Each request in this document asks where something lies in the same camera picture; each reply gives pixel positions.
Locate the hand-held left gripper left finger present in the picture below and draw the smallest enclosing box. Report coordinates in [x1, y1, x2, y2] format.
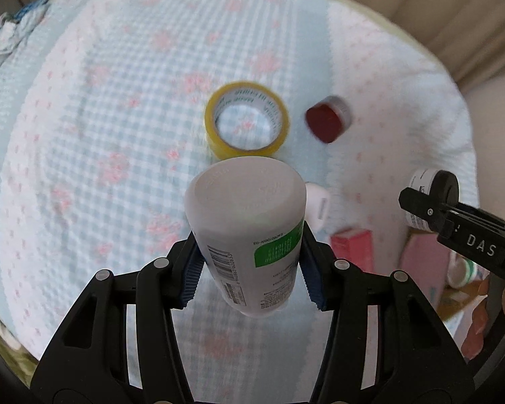
[29, 234, 203, 404]

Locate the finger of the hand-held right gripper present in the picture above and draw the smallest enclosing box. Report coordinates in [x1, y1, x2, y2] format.
[399, 187, 505, 240]

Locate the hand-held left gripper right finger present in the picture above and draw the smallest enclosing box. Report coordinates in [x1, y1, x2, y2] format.
[299, 221, 476, 404]

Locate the white jar with black lid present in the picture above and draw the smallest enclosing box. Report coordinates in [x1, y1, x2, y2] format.
[406, 169, 461, 232]

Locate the white bottle with green label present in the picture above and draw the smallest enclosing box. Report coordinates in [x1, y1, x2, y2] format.
[184, 157, 308, 319]

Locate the person's right hand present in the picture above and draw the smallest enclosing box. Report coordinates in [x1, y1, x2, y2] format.
[463, 285, 505, 356]

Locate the white cup with green stripe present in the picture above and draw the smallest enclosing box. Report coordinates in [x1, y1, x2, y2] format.
[447, 257, 477, 288]

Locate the small pink box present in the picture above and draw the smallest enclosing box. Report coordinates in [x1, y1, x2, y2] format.
[330, 228, 374, 275]

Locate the large pink box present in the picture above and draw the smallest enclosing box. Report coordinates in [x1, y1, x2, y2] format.
[398, 235, 452, 306]

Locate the small white tube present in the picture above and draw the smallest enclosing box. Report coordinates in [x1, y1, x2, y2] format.
[305, 182, 331, 233]

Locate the small jar with red lid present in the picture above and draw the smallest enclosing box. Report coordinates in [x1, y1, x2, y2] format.
[305, 96, 352, 144]

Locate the yellow tape roll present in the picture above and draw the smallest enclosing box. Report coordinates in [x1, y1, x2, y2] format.
[205, 81, 291, 161]

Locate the checked floral blanket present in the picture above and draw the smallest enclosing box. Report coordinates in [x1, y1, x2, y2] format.
[0, 0, 480, 381]

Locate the beige sofa cushion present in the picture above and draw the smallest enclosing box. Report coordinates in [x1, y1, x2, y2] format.
[292, 0, 505, 93]

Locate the blue and white cloth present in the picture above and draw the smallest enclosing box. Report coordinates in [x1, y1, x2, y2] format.
[0, 0, 53, 87]

